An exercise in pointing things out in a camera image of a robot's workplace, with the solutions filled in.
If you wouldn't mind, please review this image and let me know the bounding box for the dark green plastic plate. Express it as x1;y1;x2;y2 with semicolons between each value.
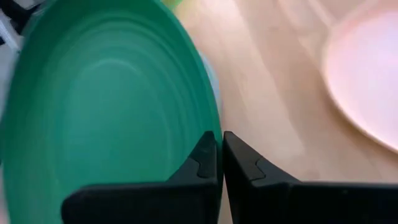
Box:
0;0;224;224

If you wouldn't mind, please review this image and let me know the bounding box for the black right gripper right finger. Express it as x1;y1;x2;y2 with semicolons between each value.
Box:
223;131;398;224

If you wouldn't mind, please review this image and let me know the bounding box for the pink plastic plate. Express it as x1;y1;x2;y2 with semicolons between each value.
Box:
322;6;398;155

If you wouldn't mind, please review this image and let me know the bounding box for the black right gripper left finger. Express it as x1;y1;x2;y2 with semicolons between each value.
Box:
61;130;223;224

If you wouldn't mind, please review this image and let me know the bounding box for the light green plastic plate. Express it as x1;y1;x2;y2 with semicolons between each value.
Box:
161;0;184;10

